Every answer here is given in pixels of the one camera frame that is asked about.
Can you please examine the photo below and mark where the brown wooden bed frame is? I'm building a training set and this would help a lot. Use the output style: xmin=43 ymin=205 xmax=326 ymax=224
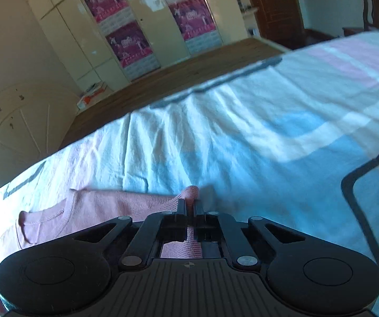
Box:
xmin=60 ymin=37 xmax=289 ymax=149

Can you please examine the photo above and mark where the lower right pink poster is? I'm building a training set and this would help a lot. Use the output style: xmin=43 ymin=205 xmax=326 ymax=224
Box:
xmin=169 ymin=0 xmax=216 ymax=41

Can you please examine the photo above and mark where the cream corner shelf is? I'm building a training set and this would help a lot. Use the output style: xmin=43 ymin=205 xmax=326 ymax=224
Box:
xmin=237 ymin=0 xmax=260 ymax=36

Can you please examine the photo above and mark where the pink knit sweater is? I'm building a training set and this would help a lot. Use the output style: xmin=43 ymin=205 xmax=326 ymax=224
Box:
xmin=0 ymin=185 xmax=199 ymax=263

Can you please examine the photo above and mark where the cream arched headboard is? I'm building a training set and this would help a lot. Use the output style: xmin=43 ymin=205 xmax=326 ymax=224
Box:
xmin=0 ymin=83 xmax=78 ymax=188

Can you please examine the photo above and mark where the pink poster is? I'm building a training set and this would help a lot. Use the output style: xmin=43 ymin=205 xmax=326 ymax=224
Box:
xmin=106 ymin=21 xmax=153 ymax=67
xmin=81 ymin=0 xmax=130 ymax=24
xmin=169 ymin=0 xmax=216 ymax=41

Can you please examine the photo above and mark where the white orange box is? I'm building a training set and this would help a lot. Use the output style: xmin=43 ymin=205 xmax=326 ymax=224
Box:
xmin=77 ymin=82 xmax=107 ymax=110

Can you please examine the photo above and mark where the upper left pink poster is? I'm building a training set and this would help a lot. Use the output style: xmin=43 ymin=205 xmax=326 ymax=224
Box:
xmin=81 ymin=0 xmax=130 ymax=24

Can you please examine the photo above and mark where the cream wardrobe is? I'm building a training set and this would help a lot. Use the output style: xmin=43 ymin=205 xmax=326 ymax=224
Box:
xmin=26 ymin=0 xmax=248 ymax=90

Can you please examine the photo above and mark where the lower left pink poster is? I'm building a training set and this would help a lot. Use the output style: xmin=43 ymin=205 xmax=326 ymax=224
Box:
xmin=106 ymin=21 xmax=153 ymax=67

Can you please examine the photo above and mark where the blue patterned bed sheet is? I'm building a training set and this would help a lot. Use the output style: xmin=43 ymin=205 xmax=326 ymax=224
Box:
xmin=0 ymin=32 xmax=379 ymax=316

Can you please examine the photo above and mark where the brown wooden door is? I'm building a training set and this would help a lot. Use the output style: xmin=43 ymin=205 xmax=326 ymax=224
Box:
xmin=251 ymin=0 xmax=304 ymax=42

